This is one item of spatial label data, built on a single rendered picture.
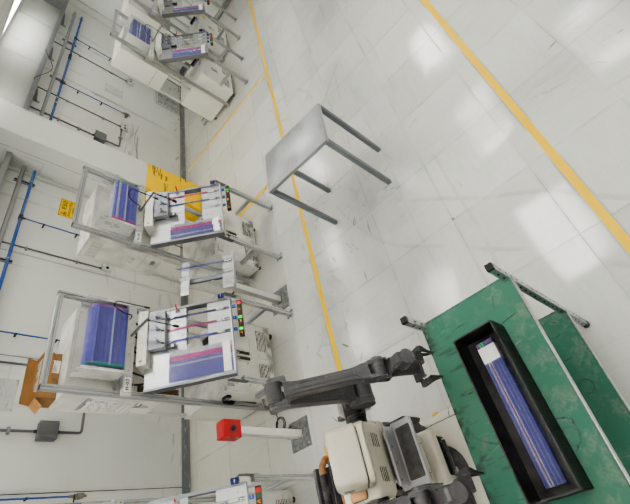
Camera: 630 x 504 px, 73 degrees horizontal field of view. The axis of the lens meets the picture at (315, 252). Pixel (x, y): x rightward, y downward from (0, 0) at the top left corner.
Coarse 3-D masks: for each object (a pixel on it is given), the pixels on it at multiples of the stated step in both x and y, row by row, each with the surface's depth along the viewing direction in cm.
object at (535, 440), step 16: (480, 352) 164; (496, 352) 159; (496, 368) 158; (496, 384) 156; (512, 384) 152; (512, 400) 150; (512, 416) 149; (528, 416) 145; (528, 432) 143; (544, 432) 143; (528, 448) 142; (544, 448) 139; (544, 464) 137; (560, 464) 136; (544, 480) 136; (560, 480) 133
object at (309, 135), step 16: (320, 112) 338; (304, 128) 347; (320, 128) 330; (352, 128) 369; (288, 144) 359; (304, 144) 340; (320, 144) 323; (336, 144) 328; (368, 144) 384; (272, 160) 370; (288, 160) 351; (304, 160) 334; (352, 160) 341; (272, 176) 362; (288, 176) 346; (304, 176) 406; (384, 176) 364; (272, 192) 358; (304, 208) 381
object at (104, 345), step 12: (96, 312) 328; (108, 312) 334; (120, 312) 341; (96, 324) 322; (108, 324) 329; (120, 324) 335; (84, 336) 322; (96, 336) 317; (108, 336) 323; (120, 336) 330; (84, 348) 313; (96, 348) 312; (108, 348) 318; (120, 348) 324; (84, 360) 304; (96, 360) 307; (108, 360) 313; (120, 360) 319
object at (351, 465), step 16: (336, 432) 156; (352, 432) 155; (336, 448) 152; (352, 448) 152; (336, 464) 149; (352, 464) 149; (368, 464) 148; (336, 480) 147; (352, 480) 146; (368, 480) 146
